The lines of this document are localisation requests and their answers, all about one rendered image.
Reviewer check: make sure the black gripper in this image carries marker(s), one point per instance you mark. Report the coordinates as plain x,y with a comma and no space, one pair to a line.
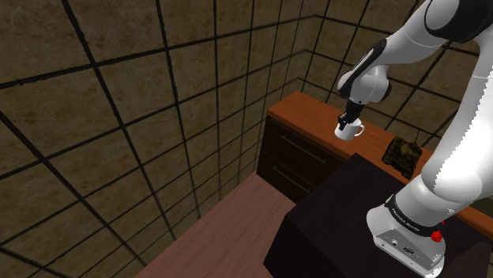
352,109

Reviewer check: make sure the white mug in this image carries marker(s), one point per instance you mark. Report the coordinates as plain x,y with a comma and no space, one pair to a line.
348,132

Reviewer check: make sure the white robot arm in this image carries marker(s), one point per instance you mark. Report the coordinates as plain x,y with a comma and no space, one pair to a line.
458,161

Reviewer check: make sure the brown chest of drawers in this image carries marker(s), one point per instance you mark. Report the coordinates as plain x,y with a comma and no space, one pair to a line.
308,115

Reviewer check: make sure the camouflage toy tank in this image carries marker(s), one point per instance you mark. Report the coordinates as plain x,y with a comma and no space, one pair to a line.
401,154

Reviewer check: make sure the dark robot stand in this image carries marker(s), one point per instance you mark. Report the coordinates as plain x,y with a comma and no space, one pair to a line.
335,219

